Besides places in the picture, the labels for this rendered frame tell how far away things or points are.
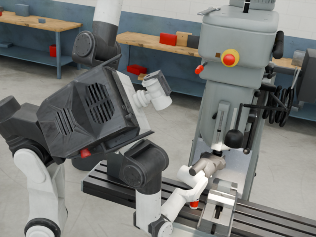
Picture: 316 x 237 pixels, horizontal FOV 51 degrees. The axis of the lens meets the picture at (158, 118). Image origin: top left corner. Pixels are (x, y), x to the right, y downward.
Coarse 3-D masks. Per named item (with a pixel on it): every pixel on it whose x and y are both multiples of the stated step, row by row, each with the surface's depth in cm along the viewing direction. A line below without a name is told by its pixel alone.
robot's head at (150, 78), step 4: (156, 72) 112; (160, 72) 112; (148, 76) 114; (152, 76) 111; (156, 76) 110; (160, 76) 111; (144, 80) 113; (148, 80) 111; (152, 80) 111; (160, 80) 111; (164, 80) 113; (144, 84) 112; (148, 84) 111; (160, 84) 111; (164, 88) 112; (168, 88) 114; (168, 92) 113
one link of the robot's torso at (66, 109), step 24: (96, 72) 99; (120, 72) 114; (72, 96) 101; (96, 96) 121; (120, 96) 103; (48, 120) 106; (72, 120) 102; (96, 120) 98; (120, 120) 96; (144, 120) 117; (48, 144) 107; (72, 144) 102; (96, 144) 106; (120, 144) 105
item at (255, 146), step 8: (264, 72) 179; (264, 80) 175; (272, 80) 186; (264, 96) 176; (256, 104) 179; (264, 104) 178; (200, 112) 194; (256, 120) 182; (264, 120) 186; (256, 128) 184; (200, 136) 197; (256, 136) 186; (192, 144) 209; (256, 144) 190; (192, 152) 206; (256, 152) 193; (256, 160) 198; (248, 168) 195; (248, 176) 198; (248, 184) 201; (248, 192) 205; (248, 200) 212
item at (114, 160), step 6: (108, 156) 177; (114, 156) 175; (120, 156) 173; (108, 162) 179; (114, 162) 177; (120, 162) 175; (108, 168) 180; (114, 168) 178; (108, 174) 182; (114, 174) 180
